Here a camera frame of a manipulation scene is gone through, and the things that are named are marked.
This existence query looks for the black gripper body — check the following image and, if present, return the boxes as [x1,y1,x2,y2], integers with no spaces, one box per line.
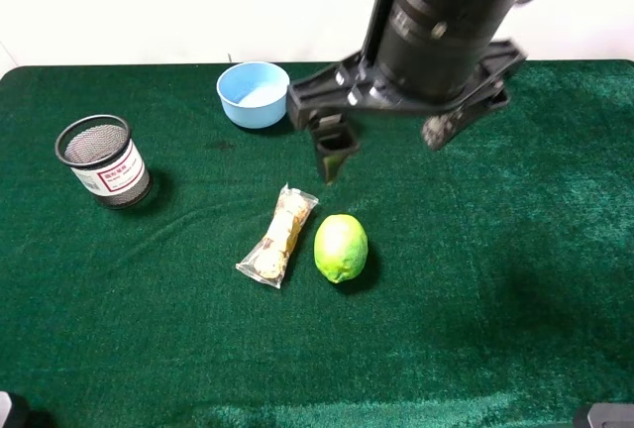
[285,40,527,130]

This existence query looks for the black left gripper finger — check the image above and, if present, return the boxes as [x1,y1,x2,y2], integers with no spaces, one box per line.
[308,114,360,184]

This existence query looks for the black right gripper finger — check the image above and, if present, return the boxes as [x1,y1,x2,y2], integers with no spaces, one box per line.
[421,95,508,151]

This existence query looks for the green lime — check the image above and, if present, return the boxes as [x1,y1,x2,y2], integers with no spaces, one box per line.
[313,214,369,284]

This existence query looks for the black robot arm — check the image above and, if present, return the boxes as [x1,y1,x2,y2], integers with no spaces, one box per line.
[286,0,533,182]

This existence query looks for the blue plastic bowl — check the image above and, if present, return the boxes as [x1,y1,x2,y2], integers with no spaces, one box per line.
[216,61,290,130]

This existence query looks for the clear packaged cookies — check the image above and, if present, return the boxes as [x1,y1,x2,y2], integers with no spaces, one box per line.
[235,184,319,289]

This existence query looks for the green velvet table cloth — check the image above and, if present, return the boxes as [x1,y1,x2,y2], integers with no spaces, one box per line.
[1,61,633,427]

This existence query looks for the black mesh pen cup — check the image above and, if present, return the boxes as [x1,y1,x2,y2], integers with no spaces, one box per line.
[54,114,152,209]

